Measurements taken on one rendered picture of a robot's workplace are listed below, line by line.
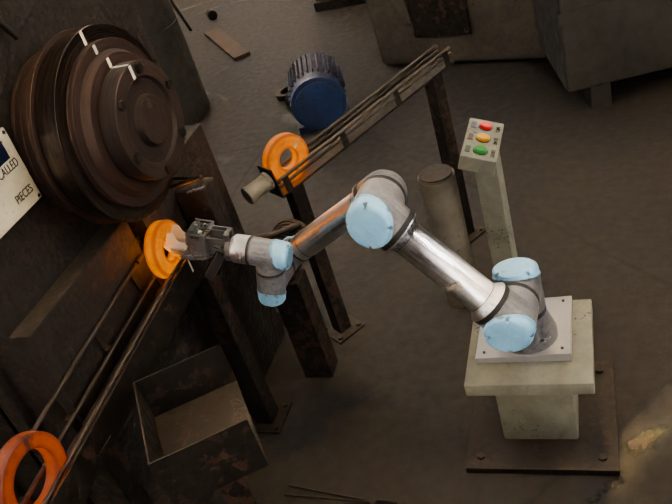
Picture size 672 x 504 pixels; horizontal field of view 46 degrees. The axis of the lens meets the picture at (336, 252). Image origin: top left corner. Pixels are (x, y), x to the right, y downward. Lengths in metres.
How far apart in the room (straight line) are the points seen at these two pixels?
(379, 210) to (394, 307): 1.12
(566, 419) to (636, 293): 0.67
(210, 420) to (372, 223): 0.56
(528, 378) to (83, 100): 1.25
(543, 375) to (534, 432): 0.26
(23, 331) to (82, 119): 0.48
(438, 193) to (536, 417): 0.75
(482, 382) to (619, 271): 0.92
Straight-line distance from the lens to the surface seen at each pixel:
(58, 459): 1.78
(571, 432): 2.27
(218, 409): 1.80
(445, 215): 2.54
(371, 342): 2.74
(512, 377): 2.07
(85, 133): 1.82
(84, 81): 1.85
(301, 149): 2.47
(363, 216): 1.78
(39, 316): 1.87
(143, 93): 1.93
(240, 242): 2.01
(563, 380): 2.05
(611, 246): 2.95
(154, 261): 2.08
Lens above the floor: 1.76
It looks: 33 degrees down
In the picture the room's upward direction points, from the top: 18 degrees counter-clockwise
